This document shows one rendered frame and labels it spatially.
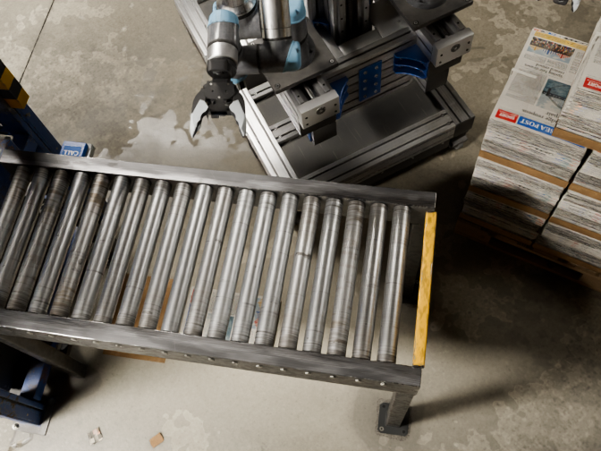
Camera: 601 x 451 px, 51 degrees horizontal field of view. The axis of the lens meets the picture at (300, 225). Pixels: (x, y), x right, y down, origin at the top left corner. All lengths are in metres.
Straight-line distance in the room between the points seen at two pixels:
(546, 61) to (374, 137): 0.81
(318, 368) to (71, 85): 2.16
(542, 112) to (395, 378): 0.89
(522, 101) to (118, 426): 1.83
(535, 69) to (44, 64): 2.38
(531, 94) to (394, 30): 0.53
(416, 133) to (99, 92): 1.56
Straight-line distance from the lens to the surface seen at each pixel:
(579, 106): 1.82
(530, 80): 2.05
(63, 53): 3.50
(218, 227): 1.81
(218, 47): 1.55
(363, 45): 2.21
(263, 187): 1.84
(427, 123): 2.65
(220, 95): 1.48
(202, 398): 2.51
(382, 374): 1.64
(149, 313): 1.77
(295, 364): 1.65
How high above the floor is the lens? 2.40
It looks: 65 degrees down
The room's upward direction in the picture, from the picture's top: 12 degrees counter-clockwise
